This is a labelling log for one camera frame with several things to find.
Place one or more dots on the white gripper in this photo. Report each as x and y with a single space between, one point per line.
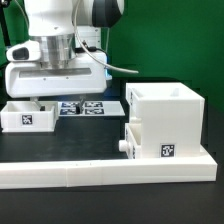
42 67

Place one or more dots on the white front drawer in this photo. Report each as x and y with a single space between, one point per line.
131 145

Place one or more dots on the white drawer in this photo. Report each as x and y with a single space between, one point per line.
26 116
131 145

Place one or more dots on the white drawer cabinet box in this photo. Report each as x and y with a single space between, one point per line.
171 117

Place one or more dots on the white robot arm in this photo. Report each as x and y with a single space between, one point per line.
59 19

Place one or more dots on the white rear drawer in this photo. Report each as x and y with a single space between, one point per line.
26 116

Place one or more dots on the white marker tag sheet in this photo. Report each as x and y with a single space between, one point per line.
90 108

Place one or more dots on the white L-shaped guide frame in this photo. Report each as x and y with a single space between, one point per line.
20 175

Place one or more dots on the black camera stand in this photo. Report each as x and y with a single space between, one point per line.
3 25

